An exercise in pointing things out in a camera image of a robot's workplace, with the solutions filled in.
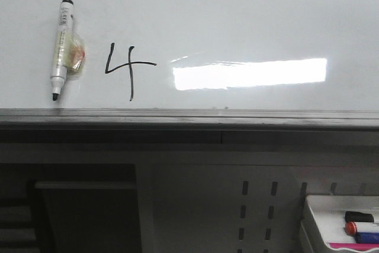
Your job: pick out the white whiteboard marker with tape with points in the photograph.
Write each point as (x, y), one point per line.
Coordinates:
(69, 49)

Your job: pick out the white glossy whiteboard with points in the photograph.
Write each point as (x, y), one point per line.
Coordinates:
(193, 54)

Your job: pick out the grey aluminium whiteboard tray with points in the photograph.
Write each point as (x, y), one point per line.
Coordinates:
(35, 120)

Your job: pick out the pink whiteboard eraser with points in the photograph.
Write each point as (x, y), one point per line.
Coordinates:
(353, 246)

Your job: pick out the white slotted pegboard panel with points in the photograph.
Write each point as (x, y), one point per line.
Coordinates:
(236, 208)

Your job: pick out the white plastic marker bin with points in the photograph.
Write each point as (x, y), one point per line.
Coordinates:
(324, 221)

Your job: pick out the dark cabinet with shelf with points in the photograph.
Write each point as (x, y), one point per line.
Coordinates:
(69, 208)

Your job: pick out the black marker in bin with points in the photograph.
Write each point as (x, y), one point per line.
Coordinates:
(352, 216)

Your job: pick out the red capped marker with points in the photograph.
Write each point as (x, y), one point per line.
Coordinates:
(353, 228)

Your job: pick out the blue capped marker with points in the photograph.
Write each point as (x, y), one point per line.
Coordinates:
(367, 238)

